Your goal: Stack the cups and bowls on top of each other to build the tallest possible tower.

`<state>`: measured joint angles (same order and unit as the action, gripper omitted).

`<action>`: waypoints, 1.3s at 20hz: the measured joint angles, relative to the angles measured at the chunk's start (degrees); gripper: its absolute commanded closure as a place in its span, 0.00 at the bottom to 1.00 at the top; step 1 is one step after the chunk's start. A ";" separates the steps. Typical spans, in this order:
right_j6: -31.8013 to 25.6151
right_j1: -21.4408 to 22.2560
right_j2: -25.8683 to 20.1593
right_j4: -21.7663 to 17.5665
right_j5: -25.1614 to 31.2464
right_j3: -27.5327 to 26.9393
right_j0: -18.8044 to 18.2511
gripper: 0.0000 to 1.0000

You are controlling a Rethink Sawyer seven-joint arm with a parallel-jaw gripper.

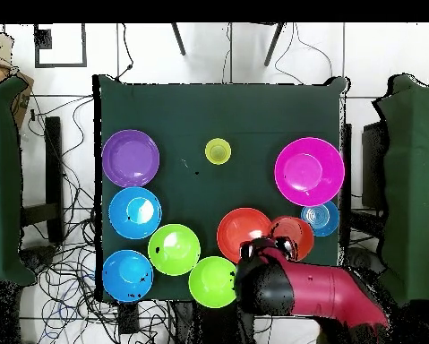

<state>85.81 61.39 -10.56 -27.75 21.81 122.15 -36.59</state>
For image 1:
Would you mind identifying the large blue bowl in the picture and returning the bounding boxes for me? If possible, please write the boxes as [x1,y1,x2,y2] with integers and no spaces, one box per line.
[101,249,155,304]
[107,186,163,240]

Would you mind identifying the black tripod leg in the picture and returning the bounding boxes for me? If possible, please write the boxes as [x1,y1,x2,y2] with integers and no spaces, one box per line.
[263,23,286,67]
[170,23,187,56]

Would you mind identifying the dark green tablecloth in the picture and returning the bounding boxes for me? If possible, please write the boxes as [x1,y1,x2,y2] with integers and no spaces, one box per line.
[92,73,349,302]

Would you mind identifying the long black bar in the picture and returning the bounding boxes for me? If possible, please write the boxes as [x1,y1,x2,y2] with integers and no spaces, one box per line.
[44,116,64,245]

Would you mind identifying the green bowl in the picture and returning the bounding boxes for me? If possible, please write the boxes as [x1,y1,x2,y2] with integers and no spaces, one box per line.
[147,223,202,277]
[187,255,239,309]

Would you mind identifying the green covered side table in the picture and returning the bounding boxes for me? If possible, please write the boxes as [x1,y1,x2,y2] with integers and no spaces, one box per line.
[0,76,36,286]
[373,73,429,307]

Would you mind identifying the small orange bowl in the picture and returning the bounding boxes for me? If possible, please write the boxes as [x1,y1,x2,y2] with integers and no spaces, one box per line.
[268,215,315,262]

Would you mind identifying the small blue bowl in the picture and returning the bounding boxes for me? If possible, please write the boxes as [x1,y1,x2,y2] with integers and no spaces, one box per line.
[300,200,340,238]

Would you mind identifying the large pink bowl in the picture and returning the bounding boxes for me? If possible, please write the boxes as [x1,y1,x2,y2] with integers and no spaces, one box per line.
[273,136,346,208]

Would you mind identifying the black box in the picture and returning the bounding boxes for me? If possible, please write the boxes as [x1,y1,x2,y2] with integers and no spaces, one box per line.
[360,121,387,212]

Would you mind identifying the black stand with knob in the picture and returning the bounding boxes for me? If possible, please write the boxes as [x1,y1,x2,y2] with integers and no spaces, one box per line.
[18,245,59,275]

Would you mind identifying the yellow plastic cup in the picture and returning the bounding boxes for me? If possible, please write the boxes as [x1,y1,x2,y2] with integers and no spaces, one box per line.
[204,137,232,166]

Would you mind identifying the large orange-red bowl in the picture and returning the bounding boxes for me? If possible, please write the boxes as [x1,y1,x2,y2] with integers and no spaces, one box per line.
[216,207,273,265]

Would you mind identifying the purple bowl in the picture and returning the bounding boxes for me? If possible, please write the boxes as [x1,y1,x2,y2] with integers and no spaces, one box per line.
[101,129,161,188]

